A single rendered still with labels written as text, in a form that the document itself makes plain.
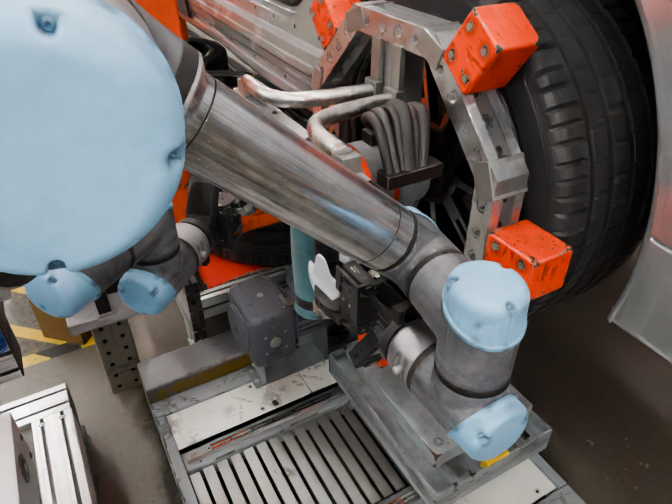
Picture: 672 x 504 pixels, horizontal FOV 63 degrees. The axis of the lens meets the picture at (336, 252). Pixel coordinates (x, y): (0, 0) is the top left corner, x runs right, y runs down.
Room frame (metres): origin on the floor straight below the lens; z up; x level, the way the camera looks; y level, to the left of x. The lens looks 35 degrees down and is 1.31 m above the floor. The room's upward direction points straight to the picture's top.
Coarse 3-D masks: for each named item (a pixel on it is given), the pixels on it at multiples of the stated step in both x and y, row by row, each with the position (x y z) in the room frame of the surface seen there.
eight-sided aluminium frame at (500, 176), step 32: (384, 0) 1.00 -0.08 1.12; (352, 32) 0.98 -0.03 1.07; (384, 32) 0.90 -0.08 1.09; (416, 32) 0.82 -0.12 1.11; (448, 32) 0.79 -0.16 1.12; (320, 64) 1.08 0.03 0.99; (352, 64) 1.06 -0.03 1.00; (448, 96) 0.75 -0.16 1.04; (480, 96) 0.75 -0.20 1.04; (480, 128) 0.70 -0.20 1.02; (480, 160) 0.68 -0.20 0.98; (512, 160) 0.68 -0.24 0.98; (480, 192) 0.67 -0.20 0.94; (512, 192) 0.66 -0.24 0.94; (480, 224) 0.66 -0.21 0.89; (480, 256) 0.65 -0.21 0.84
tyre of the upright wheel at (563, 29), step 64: (448, 0) 0.90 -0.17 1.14; (512, 0) 0.83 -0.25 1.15; (576, 0) 0.87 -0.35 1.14; (576, 64) 0.76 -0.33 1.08; (640, 64) 0.80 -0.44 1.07; (576, 128) 0.69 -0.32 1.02; (640, 128) 0.74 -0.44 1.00; (576, 192) 0.66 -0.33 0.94; (640, 192) 0.72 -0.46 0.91; (576, 256) 0.66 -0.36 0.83
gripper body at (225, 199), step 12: (228, 204) 0.80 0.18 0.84; (228, 216) 0.80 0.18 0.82; (240, 216) 0.84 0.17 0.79; (204, 228) 0.73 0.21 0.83; (216, 228) 0.79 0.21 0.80; (228, 228) 0.79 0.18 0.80; (240, 228) 0.83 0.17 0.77; (216, 240) 0.78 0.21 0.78; (228, 240) 0.79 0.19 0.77; (204, 264) 0.74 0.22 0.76
